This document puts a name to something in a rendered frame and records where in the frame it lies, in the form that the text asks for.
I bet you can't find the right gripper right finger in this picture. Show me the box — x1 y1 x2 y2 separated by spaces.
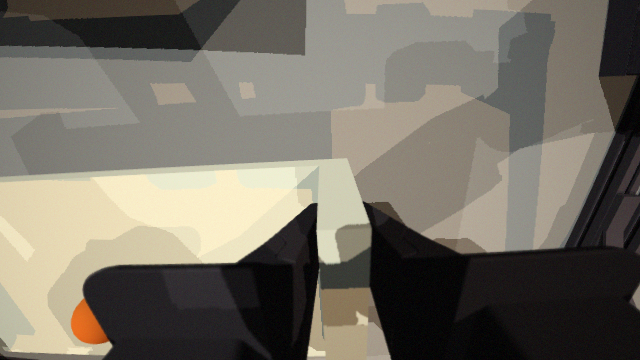
362 201 640 360

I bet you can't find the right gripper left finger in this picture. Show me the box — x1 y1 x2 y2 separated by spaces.
83 203 319 360

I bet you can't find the orange ball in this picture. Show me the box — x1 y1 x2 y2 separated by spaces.
71 299 109 344

